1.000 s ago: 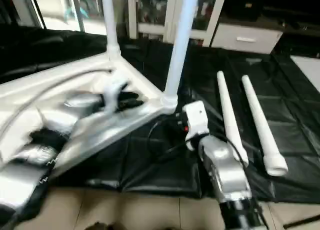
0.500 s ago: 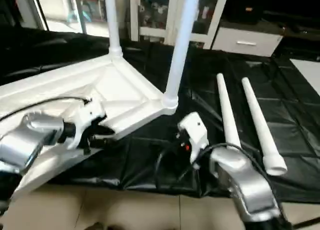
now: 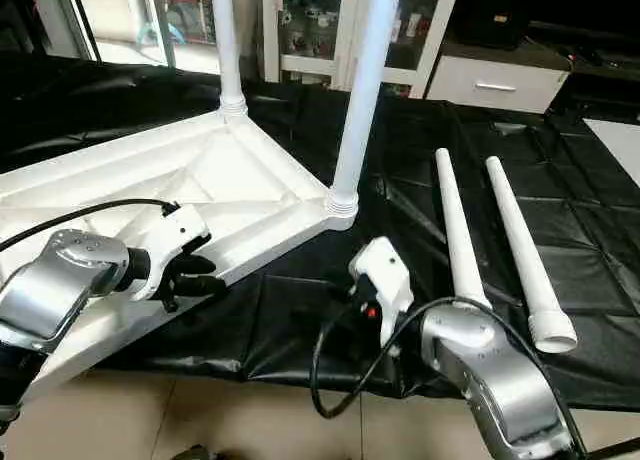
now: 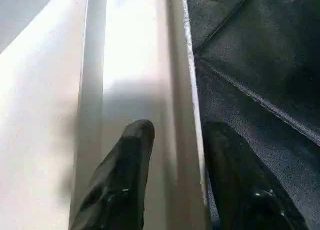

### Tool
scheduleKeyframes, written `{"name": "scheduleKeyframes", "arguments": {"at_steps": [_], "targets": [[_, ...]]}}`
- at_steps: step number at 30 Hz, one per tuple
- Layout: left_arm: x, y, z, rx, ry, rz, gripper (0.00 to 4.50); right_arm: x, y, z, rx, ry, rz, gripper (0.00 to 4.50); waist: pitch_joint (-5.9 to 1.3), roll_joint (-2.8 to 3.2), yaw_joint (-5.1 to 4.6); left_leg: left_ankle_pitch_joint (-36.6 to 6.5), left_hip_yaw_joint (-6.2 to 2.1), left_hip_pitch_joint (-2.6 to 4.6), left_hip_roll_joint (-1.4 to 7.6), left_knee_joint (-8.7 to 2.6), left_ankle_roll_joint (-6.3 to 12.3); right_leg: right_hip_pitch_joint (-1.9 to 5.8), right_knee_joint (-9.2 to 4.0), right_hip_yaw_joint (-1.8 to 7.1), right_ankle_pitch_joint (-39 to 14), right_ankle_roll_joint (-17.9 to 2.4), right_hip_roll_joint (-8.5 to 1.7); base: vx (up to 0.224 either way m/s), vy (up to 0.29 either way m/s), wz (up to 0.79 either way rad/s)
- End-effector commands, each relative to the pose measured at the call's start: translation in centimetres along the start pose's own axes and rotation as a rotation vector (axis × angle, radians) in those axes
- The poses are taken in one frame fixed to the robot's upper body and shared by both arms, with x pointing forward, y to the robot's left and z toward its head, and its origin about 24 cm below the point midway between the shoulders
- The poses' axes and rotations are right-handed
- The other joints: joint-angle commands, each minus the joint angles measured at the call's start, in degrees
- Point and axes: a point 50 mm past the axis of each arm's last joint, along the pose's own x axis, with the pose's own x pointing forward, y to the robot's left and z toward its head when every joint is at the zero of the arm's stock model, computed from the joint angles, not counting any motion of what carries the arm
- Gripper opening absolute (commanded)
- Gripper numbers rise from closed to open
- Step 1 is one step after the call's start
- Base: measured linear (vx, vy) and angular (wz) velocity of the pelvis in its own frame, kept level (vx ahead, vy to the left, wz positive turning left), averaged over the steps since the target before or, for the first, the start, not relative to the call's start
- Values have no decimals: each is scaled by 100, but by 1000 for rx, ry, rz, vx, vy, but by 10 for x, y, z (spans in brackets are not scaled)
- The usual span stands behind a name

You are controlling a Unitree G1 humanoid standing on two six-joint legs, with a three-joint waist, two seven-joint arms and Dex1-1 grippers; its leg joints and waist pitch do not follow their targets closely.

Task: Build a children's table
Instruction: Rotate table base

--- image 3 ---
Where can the white plastic table top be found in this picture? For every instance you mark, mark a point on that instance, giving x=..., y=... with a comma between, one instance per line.
x=150, y=200

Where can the white plastic table leg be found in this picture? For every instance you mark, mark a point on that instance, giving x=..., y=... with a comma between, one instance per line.
x=362, y=90
x=458, y=230
x=525, y=250
x=226, y=40

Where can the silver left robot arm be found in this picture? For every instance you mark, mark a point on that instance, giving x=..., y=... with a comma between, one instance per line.
x=55, y=285

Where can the black work mat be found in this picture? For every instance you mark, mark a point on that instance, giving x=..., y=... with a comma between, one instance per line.
x=400, y=160

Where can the blue grey floor appliance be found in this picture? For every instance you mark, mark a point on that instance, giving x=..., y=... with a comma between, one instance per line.
x=175, y=15

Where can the white drawer unit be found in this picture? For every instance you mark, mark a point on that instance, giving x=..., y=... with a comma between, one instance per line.
x=495, y=85

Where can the white glass-door cabinet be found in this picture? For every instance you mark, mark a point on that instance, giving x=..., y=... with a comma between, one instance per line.
x=320, y=35

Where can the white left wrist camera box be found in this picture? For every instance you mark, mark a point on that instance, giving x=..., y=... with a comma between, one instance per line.
x=170, y=245

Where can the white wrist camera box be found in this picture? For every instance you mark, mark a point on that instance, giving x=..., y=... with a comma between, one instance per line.
x=385, y=275
x=170, y=245

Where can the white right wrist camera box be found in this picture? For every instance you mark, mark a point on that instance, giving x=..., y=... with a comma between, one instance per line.
x=385, y=275

